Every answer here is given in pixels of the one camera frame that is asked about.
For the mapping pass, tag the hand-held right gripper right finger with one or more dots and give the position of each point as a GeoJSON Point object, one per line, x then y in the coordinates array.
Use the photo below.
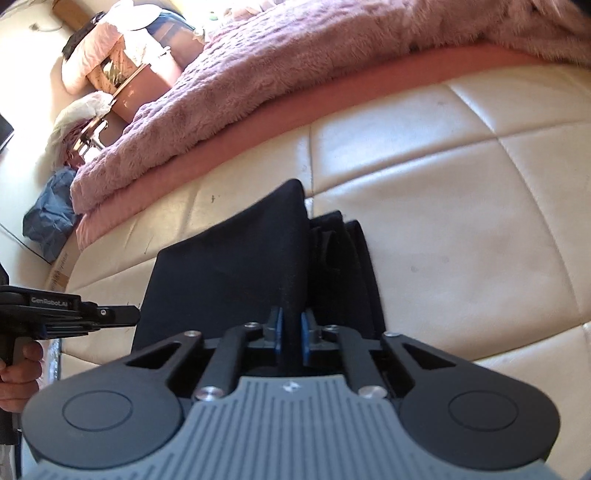
{"type": "Point", "coordinates": [305, 337]}

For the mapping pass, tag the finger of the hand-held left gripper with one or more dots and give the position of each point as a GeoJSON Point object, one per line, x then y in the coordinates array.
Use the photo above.
{"type": "Point", "coordinates": [120, 315]}

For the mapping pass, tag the pink storage box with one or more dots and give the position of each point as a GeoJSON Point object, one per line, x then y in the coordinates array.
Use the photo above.
{"type": "Point", "coordinates": [138, 78]}

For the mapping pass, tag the person's left hand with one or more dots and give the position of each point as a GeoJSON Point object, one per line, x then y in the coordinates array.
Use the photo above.
{"type": "Point", "coordinates": [21, 374]}

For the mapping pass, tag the pink fluffy blanket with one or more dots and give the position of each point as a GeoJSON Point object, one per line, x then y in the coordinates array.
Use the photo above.
{"type": "Point", "coordinates": [286, 69]}

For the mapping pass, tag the salmon pink bed sheet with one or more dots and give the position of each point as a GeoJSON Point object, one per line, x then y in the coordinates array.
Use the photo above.
{"type": "Point", "coordinates": [351, 92]}

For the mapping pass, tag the blue cloth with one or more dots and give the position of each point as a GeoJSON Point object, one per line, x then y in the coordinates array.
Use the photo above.
{"type": "Point", "coordinates": [51, 217]}

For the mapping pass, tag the cardboard box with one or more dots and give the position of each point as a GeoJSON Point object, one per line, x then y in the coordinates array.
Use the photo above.
{"type": "Point", "coordinates": [64, 267]}

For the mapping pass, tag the white plastic bag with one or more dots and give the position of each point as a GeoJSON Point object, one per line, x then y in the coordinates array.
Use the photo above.
{"type": "Point", "coordinates": [78, 113]}

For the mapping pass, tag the cream leather bed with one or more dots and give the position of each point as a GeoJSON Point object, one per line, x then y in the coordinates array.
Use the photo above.
{"type": "Point", "coordinates": [461, 207]}

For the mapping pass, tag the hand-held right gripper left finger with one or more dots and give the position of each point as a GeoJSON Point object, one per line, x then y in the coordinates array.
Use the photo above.
{"type": "Point", "coordinates": [278, 334]}

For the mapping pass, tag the pink pillow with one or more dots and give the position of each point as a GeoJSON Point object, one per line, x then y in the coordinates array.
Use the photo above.
{"type": "Point", "coordinates": [90, 55]}

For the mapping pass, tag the black pants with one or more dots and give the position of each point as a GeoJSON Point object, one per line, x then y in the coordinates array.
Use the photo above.
{"type": "Point", "coordinates": [240, 267]}

